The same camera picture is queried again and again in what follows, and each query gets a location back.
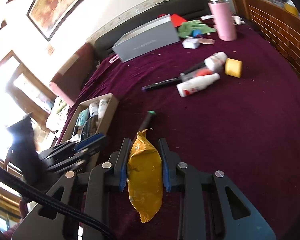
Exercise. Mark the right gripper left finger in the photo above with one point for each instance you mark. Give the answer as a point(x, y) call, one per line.
point(117, 177)

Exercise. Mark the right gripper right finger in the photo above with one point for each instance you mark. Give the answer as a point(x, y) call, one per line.
point(172, 179)

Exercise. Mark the yellow snack packet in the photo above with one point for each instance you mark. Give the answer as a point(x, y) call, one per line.
point(144, 177)

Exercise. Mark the black marker green cap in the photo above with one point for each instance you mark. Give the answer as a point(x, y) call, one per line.
point(147, 120)

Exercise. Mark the teal tissue pack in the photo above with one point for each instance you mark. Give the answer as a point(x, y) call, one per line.
point(82, 118)

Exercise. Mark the white plastic bottle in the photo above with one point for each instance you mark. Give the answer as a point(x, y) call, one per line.
point(102, 106)
point(93, 109)

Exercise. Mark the dark snack packet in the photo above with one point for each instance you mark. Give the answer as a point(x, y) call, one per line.
point(90, 127)

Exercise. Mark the cardboard tray box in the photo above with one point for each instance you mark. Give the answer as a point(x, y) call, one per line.
point(103, 126)

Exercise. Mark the white red spray bottle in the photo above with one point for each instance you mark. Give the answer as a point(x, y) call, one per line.
point(196, 84)

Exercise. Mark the maroon bedspread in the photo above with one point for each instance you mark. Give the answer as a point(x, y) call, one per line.
point(248, 127)

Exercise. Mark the black marker purple cap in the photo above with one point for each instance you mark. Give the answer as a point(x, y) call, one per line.
point(162, 84)

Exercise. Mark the maroon pillow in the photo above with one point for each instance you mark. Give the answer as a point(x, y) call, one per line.
point(71, 77)

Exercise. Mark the white jar with red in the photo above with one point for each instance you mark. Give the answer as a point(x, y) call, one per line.
point(216, 61)

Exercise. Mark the yellow tape roll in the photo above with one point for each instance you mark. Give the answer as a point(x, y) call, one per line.
point(233, 68)

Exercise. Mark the small white box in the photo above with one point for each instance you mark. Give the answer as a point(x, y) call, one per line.
point(191, 43)

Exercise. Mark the grey shoe box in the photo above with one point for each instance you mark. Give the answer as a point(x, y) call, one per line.
point(155, 34)

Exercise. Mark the blue tape roll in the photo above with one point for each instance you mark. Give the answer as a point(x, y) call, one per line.
point(197, 33)

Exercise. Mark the green cloth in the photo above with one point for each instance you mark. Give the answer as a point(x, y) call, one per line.
point(186, 28)

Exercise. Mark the red bag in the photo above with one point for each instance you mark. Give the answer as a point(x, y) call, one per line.
point(173, 20)

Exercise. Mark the black headboard cushion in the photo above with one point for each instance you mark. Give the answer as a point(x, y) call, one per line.
point(187, 9)

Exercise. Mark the pink thermos bottle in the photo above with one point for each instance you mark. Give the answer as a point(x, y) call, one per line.
point(224, 22)

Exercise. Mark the framed wall painting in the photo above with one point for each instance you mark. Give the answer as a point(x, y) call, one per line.
point(48, 15)

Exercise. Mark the wooden bed side rail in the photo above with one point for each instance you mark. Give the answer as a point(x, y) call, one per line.
point(279, 27)

